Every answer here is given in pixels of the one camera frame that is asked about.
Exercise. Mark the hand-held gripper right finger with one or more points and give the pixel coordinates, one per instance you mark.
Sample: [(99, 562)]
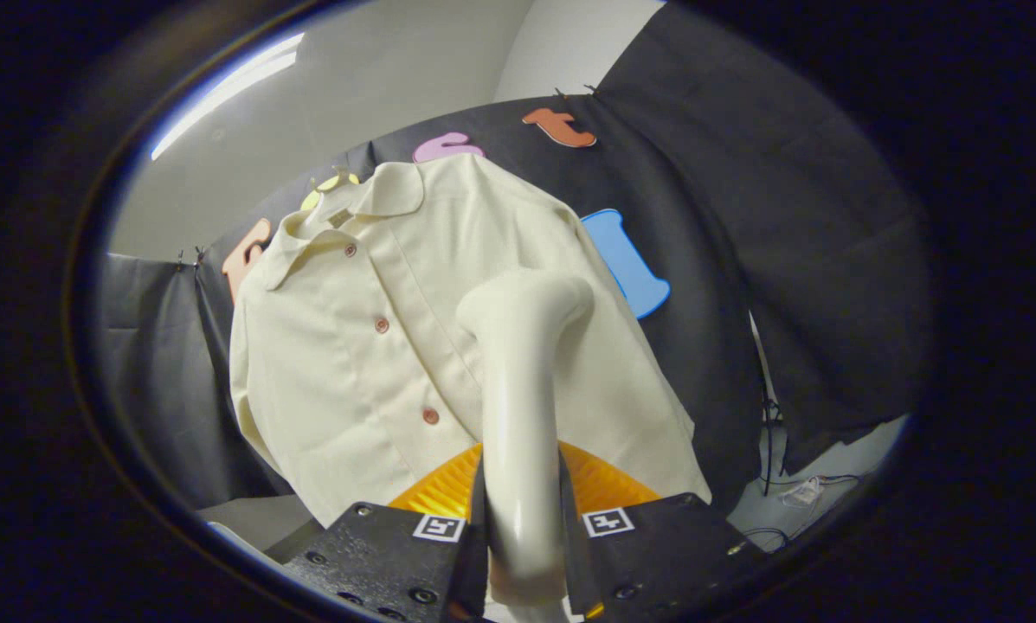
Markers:
[(656, 562)]

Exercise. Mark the ceiling light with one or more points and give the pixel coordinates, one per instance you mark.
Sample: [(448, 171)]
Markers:
[(223, 91)]

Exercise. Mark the clear plastic bag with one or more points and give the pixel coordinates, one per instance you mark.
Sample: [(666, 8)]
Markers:
[(801, 491)]

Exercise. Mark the grey cabinet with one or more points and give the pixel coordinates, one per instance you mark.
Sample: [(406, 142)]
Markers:
[(258, 519)]

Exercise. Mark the cream button-up shirt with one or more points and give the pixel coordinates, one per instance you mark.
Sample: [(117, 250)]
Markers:
[(353, 372)]

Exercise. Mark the cream garment steamer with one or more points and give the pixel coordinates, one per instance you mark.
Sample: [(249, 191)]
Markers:
[(518, 389)]

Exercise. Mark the cream plastic hanger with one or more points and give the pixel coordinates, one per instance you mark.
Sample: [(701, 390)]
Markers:
[(331, 201)]

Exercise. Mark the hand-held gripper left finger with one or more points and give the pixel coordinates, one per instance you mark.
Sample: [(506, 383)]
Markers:
[(388, 562)]

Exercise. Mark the black backdrop cloth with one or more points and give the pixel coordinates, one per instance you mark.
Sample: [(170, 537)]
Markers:
[(743, 216)]

